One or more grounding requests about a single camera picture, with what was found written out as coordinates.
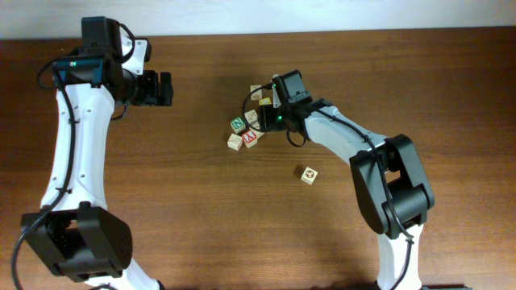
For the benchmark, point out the red Y wooden block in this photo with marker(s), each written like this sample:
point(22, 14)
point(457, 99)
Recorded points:
point(249, 138)

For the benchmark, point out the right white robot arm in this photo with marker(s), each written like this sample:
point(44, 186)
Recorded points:
point(393, 192)

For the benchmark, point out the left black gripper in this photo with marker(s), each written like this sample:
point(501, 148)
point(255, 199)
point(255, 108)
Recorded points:
point(151, 96)

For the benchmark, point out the plain top wooden block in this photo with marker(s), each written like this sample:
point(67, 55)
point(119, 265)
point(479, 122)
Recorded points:
point(256, 92)

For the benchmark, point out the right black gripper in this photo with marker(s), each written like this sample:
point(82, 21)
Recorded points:
point(266, 118)

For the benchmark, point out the soccer ball wooden block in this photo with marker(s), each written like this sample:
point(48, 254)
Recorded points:
point(309, 175)

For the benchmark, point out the yellow bordered wooden block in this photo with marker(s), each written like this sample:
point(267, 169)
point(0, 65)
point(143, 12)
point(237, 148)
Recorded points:
point(265, 101)

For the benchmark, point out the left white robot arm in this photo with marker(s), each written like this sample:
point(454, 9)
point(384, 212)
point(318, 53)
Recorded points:
point(73, 233)

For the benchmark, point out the wooden block centre drawing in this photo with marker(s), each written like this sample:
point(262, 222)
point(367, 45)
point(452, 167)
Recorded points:
point(257, 130)

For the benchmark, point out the wooden block lower left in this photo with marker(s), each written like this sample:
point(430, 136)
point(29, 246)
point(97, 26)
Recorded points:
point(235, 142)

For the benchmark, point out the green N wooden block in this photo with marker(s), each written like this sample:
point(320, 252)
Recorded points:
point(238, 125)

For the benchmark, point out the wooden block with drawing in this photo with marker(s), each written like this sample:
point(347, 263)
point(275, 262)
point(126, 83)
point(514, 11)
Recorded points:
point(251, 116)

